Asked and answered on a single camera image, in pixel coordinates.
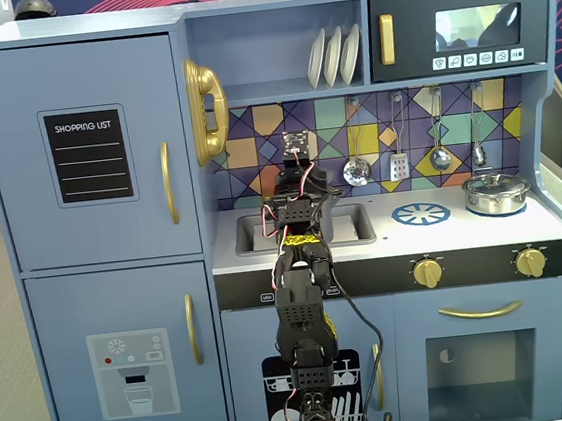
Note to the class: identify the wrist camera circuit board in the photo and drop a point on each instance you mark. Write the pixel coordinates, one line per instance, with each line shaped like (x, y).
(296, 144)

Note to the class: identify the white plate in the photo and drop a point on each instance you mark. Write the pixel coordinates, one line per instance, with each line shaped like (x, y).
(350, 55)
(333, 59)
(316, 61)

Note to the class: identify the blue oven door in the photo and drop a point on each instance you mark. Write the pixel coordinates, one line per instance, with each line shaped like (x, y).
(408, 318)

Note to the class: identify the black helmet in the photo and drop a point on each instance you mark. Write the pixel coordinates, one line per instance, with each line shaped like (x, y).
(34, 7)

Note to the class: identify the gold toy telephone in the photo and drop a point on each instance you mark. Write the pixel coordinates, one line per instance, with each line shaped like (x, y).
(207, 110)

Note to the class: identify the steel slotted spatula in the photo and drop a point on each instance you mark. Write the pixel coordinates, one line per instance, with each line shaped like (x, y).
(400, 168)

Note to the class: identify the gold stove knob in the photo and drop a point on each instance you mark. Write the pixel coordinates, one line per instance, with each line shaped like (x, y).
(428, 274)
(531, 263)

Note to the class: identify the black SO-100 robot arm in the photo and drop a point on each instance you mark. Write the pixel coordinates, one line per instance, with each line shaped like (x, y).
(299, 314)

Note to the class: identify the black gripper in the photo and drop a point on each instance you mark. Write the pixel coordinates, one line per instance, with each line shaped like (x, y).
(292, 181)

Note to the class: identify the shiny steel pot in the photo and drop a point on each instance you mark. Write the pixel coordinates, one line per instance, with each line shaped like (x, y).
(496, 203)

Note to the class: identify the steel ladle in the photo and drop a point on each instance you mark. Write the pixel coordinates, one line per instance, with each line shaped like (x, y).
(439, 158)

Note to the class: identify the black shopping list board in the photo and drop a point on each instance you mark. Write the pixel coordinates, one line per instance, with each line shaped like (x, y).
(89, 155)

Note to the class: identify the steel skimmer spoon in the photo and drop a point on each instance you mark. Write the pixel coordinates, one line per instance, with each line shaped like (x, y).
(356, 172)

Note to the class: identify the black dishwasher sticker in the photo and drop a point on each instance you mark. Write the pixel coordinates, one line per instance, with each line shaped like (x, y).
(347, 364)

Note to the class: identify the gray toy sink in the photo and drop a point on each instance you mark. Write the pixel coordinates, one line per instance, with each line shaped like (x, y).
(358, 225)

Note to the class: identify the blue freezer door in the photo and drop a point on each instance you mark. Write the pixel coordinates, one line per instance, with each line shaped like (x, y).
(60, 314)

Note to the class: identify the steel pot lid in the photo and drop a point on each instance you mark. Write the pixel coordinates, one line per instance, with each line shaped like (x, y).
(494, 183)

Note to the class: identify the black toy microwave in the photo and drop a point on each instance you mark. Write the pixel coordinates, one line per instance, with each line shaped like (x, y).
(413, 30)

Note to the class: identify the blue fridge door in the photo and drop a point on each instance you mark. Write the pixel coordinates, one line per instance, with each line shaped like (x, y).
(18, 198)

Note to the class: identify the blue toy kitchen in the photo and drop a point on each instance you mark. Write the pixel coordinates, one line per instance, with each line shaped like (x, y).
(269, 46)

